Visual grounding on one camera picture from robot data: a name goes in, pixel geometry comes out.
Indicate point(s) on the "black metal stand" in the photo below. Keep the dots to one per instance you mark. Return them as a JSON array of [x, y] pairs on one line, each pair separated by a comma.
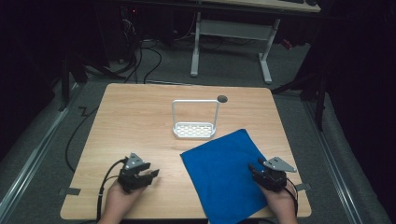
[[317, 93], [66, 84]]

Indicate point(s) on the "dark round table grommet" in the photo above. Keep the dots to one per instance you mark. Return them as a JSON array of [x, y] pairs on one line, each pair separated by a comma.
[[222, 99]]

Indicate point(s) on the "grey tape strip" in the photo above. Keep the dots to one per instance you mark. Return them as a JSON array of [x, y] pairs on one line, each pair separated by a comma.
[[70, 191], [303, 186]]

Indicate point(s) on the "person's left hand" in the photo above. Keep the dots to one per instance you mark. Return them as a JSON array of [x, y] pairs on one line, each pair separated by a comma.
[[120, 202]]

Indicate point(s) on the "person's right hand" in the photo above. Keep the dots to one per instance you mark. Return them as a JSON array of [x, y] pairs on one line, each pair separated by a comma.
[[280, 203]]

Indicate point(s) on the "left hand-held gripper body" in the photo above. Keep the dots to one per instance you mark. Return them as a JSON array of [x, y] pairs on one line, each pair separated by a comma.
[[130, 180]]

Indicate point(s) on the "blue cloth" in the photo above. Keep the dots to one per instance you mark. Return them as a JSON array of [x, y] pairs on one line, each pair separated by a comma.
[[222, 174]]

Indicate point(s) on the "aluminium floor rail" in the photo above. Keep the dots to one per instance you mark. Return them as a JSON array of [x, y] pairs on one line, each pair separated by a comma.
[[31, 158], [334, 168]]

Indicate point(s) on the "white-legged desk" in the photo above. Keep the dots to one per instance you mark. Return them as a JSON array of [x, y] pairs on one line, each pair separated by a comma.
[[236, 30]]

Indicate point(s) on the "small red object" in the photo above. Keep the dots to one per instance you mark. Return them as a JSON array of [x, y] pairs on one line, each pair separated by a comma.
[[287, 43]]

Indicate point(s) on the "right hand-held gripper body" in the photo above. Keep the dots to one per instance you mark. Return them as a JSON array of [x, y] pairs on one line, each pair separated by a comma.
[[273, 176]]

